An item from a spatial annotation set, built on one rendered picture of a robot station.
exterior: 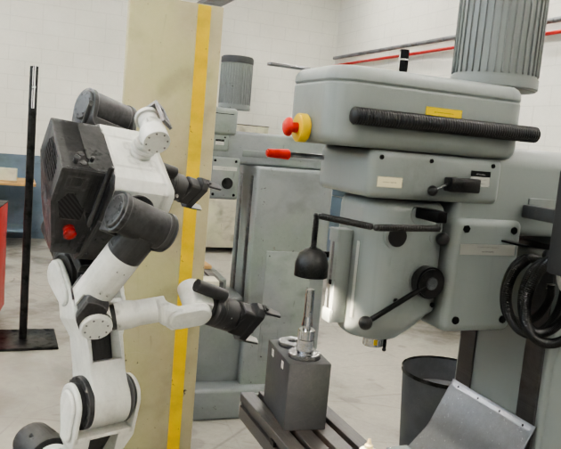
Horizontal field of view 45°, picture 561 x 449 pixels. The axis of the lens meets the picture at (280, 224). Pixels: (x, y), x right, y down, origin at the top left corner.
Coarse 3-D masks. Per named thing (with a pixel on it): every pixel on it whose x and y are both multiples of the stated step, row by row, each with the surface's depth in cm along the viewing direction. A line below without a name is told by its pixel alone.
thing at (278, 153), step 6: (270, 150) 150; (276, 150) 151; (282, 150) 152; (288, 150) 152; (270, 156) 151; (276, 156) 151; (282, 156) 152; (288, 156) 152; (294, 156) 153; (300, 156) 154; (306, 156) 154; (312, 156) 155; (318, 156) 155
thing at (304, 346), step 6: (300, 336) 184; (306, 336) 183; (312, 336) 184; (300, 342) 184; (306, 342) 184; (312, 342) 184; (300, 348) 184; (306, 348) 184; (312, 348) 185; (306, 354) 184
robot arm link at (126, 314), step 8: (112, 304) 169; (120, 304) 168; (128, 304) 168; (136, 304) 169; (144, 304) 170; (152, 304) 170; (112, 312) 166; (120, 312) 167; (128, 312) 167; (136, 312) 168; (144, 312) 169; (152, 312) 169; (112, 320) 166; (120, 320) 166; (128, 320) 167; (136, 320) 168; (144, 320) 169; (152, 320) 170; (112, 328) 167; (120, 328) 168; (128, 328) 169
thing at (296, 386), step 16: (272, 352) 195; (288, 352) 189; (272, 368) 194; (288, 368) 180; (304, 368) 180; (320, 368) 182; (272, 384) 193; (288, 384) 180; (304, 384) 181; (320, 384) 182; (272, 400) 192; (288, 400) 180; (304, 400) 182; (320, 400) 183; (288, 416) 181; (304, 416) 182; (320, 416) 184
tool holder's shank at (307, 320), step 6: (306, 294) 184; (312, 294) 184; (306, 300) 184; (312, 300) 183; (306, 306) 184; (312, 306) 184; (306, 312) 184; (312, 312) 184; (306, 318) 184; (312, 318) 185; (306, 324) 184; (312, 324) 185; (306, 330) 184
